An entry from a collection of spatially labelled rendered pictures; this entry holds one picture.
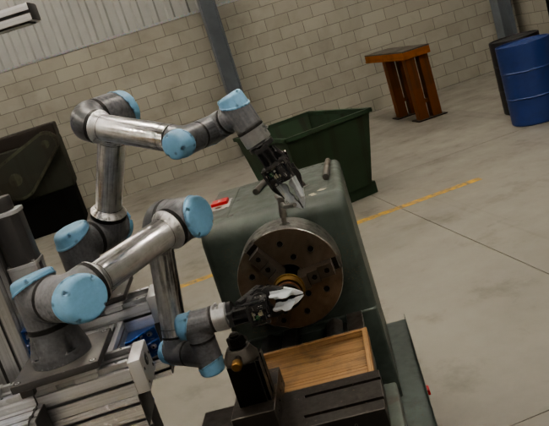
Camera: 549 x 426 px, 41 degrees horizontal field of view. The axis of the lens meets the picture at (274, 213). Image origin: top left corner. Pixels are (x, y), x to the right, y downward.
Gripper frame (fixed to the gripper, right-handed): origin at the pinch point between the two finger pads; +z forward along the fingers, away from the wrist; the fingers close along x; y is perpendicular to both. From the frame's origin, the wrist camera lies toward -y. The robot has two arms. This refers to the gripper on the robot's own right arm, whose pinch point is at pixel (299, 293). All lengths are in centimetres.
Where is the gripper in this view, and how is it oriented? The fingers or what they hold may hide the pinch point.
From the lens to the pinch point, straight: 206.0
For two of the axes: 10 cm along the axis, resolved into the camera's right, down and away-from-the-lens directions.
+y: -0.8, 2.6, -9.6
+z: 9.5, -2.7, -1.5
